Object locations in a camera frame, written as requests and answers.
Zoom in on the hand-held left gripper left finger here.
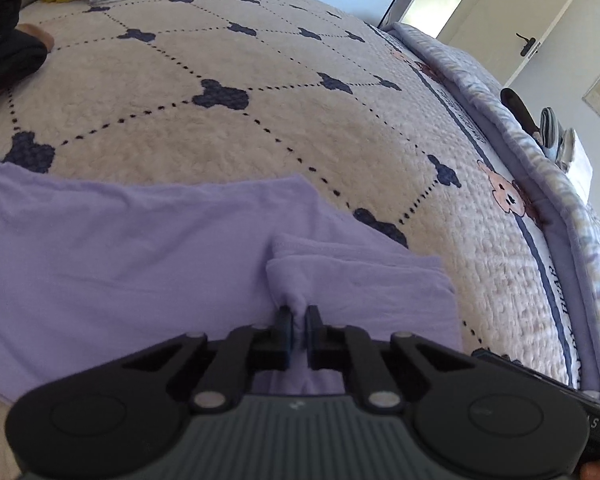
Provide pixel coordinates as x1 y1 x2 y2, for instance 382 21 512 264
116 306 297 411

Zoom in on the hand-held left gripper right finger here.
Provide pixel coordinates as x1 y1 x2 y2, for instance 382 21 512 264
305 305 482 411

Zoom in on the light purple garment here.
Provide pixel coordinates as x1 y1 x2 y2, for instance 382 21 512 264
0 154 463 403

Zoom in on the purple checked quilt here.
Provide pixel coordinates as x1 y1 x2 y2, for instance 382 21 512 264
387 21 600 401

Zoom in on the cream bear printed blanket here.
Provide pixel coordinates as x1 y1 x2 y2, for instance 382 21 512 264
0 0 588 480

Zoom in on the folded white cloth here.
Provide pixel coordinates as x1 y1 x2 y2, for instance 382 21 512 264
560 130 595 206

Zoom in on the folded dark brown cloth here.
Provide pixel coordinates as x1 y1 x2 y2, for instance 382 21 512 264
500 87 543 143

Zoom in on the folded peach garment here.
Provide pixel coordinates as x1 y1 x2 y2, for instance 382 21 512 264
15 23 56 53

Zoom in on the folded dark grey sweater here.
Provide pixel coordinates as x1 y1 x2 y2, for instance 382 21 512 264
0 0 48 103

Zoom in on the black door handle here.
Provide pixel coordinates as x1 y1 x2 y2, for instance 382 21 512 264
515 32 540 58

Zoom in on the cream door with black handle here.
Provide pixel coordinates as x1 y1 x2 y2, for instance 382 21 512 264
437 0 588 86

